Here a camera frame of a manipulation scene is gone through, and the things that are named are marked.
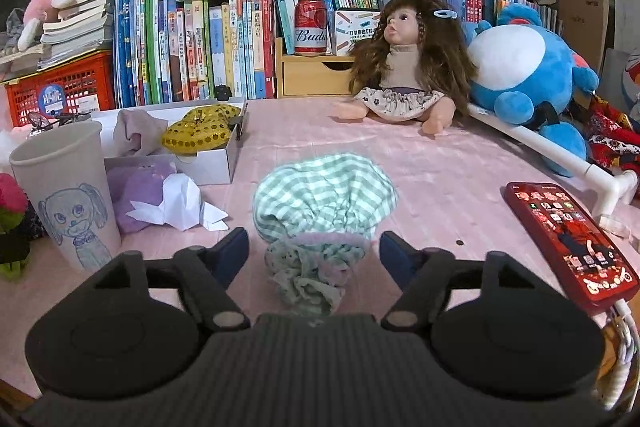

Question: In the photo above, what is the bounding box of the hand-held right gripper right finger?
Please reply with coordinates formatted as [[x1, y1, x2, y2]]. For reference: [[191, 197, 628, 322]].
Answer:
[[380, 231, 543, 333]]

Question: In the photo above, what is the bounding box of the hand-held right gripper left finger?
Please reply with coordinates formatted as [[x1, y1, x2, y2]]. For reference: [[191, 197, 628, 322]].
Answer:
[[89, 228, 251, 333]]

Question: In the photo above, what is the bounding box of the white cardboard box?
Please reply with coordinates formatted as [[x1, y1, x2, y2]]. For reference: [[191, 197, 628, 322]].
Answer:
[[92, 101, 249, 186]]

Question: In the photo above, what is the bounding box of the green checked cloth cap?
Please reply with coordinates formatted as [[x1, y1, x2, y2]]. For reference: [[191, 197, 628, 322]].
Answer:
[[251, 153, 399, 319]]

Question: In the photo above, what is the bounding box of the white folded paper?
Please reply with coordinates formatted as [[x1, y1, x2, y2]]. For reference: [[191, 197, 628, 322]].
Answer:
[[126, 173, 230, 232]]

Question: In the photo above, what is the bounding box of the yellow sequin bow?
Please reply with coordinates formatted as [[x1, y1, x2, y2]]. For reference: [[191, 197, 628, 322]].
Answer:
[[161, 103, 242, 154]]

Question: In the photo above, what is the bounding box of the pale pink cloth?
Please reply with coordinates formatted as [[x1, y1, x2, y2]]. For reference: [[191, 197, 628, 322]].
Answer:
[[113, 109, 170, 156]]

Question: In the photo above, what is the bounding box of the red smartphone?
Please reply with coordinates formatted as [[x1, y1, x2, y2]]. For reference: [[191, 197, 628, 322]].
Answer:
[[502, 181, 640, 318]]

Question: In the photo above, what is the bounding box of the paper cup with dog drawing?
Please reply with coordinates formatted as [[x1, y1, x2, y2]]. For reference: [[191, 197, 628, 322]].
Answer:
[[9, 121, 123, 272]]

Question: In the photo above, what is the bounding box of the wooden drawer box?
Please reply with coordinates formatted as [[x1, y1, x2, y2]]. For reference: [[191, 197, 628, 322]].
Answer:
[[275, 37, 371, 98]]

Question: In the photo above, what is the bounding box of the white pipe rack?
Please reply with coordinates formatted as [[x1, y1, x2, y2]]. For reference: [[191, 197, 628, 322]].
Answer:
[[467, 102, 640, 218]]

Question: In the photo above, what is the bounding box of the brown-haired doll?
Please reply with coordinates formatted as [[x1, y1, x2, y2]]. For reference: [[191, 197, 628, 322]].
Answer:
[[332, 0, 478, 136]]

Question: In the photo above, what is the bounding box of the row of colourful books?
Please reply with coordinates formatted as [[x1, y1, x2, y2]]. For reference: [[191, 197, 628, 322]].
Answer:
[[112, 0, 563, 108]]

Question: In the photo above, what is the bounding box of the red plastic crate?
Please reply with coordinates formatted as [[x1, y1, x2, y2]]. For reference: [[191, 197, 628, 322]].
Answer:
[[4, 49, 117, 128]]

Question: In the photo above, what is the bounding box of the white pencil-print box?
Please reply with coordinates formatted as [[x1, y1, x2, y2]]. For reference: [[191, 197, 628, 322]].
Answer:
[[331, 8, 383, 56]]

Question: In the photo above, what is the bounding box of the black bicycle model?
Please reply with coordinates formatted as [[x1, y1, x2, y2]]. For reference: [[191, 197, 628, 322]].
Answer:
[[27, 111, 96, 140]]

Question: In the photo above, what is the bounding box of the blue plush toy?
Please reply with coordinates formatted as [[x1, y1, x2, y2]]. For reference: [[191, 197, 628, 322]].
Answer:
[[462, 2, 601, 178]]

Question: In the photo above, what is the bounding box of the red beer can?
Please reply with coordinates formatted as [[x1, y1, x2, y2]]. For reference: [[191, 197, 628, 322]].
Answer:
[[293, 0, 329, 58]]

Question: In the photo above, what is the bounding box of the red patterned cloth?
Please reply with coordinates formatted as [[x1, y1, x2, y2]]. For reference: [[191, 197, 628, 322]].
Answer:
[[575, 94, 640, 200]]

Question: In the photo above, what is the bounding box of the stack of grey books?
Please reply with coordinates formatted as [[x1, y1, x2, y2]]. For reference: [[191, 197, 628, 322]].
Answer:
[[37, 0, 118, 70]]

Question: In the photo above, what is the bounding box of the blue white cartoon plush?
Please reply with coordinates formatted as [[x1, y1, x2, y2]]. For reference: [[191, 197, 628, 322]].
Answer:
[[622, 47, 640, 118]]

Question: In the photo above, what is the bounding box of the brown cardboard sheet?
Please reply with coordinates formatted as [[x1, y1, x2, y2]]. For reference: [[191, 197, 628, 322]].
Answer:
[[557, 0, 611, 78]]

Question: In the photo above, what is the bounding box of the pink plush toy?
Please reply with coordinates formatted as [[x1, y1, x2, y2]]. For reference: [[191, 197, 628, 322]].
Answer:
[[17, 0, 76, 52]]

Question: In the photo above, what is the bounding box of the white cable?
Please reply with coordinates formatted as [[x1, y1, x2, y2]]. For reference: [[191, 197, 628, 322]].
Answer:
[[597, 299, 640, 410]]

